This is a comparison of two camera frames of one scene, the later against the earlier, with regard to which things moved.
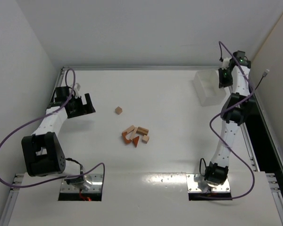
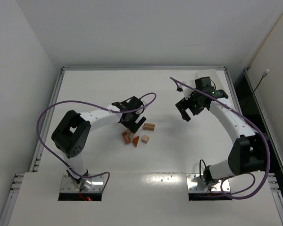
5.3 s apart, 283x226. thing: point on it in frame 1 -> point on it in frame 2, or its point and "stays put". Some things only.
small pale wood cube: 145,139 stays put
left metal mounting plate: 96,186 stays put
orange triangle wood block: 135,141 stays put
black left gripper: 84,110 -> 134,121
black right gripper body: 224,84 -> 185,106
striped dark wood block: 143,131 -> 149,126
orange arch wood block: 127,141 stays put
